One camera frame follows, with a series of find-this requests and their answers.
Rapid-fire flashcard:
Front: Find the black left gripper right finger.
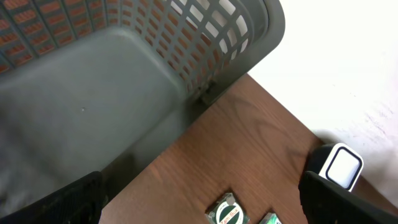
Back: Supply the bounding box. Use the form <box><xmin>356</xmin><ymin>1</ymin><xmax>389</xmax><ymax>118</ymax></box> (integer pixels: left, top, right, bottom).
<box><xmin>298</xmin><ymin>171</ymin><xmax>397</xmax><ymax>224</ymax></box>

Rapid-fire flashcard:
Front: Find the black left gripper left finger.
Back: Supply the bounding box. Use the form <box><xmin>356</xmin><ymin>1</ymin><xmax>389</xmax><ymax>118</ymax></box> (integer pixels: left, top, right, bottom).
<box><xmin>1</xmin><ymin>171</ymin><xmax>105</xmax><ymax>224</ymax></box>

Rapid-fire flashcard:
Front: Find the green tissue pack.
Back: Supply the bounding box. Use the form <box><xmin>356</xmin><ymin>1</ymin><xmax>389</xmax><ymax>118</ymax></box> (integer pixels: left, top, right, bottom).
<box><xmin>259</xmin><ymin>212</ymin><xmax>282</xmax><ymax>224</ymax></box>

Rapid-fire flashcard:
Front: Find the round black tin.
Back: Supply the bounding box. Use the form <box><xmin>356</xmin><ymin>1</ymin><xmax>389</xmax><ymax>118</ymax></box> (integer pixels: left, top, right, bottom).
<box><xmin>205</xmin><ymin>192</ymin><xmax>250</xmax><ymax>224</ymax></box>

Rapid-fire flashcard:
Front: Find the dark grey mesh basket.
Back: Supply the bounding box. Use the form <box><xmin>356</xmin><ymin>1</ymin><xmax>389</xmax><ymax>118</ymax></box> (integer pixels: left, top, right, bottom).
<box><xmin>1</xmin><ymin>0</ymin><xmax>285</xmax><ymax>217</ymax></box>

